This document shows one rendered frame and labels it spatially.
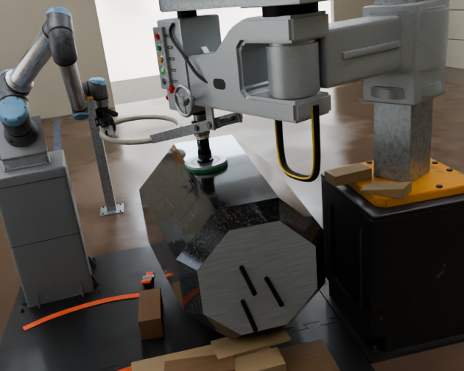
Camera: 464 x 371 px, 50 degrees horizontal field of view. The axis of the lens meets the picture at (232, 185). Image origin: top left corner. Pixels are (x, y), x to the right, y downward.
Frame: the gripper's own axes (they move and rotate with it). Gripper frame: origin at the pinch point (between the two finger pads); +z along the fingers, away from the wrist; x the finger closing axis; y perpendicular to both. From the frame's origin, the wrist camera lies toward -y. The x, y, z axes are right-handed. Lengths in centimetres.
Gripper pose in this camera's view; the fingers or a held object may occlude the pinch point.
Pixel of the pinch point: (110, 136)
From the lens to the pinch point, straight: 318.7
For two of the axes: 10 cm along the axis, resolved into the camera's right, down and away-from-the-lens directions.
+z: 0.7, 9.1, 4.1
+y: -3.7, 4.1, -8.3
